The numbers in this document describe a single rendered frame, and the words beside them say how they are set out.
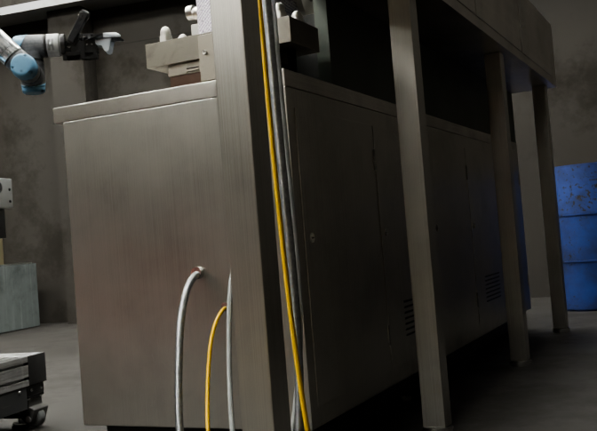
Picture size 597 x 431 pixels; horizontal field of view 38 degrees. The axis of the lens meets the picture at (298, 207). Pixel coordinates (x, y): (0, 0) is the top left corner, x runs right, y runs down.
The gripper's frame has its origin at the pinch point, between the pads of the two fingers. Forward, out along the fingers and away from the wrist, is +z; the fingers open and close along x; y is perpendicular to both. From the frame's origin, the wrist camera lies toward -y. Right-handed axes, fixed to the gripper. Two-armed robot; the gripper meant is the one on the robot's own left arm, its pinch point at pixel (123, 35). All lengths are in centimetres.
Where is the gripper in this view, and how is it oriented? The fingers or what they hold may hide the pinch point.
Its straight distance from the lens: 298.6
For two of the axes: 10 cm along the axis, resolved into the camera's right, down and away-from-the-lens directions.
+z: 9.9, -0.7, 1.3
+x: 1.4, 0.9, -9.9
